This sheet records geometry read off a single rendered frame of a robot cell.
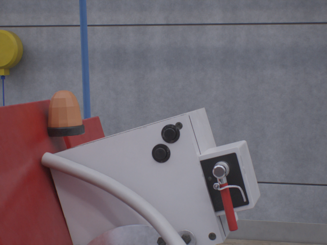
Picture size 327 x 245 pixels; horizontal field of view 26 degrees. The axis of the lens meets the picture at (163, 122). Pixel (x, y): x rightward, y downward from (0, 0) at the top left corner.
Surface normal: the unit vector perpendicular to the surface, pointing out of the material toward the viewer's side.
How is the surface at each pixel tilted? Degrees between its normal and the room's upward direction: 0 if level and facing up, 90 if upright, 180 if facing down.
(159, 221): 51
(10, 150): 70
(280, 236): 90
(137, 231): 81
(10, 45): 90
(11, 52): 90
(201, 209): 90
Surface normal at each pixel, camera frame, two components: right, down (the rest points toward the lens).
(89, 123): 0.93, -0.28
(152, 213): -0.15, -0.53
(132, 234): -0.22, -0.07
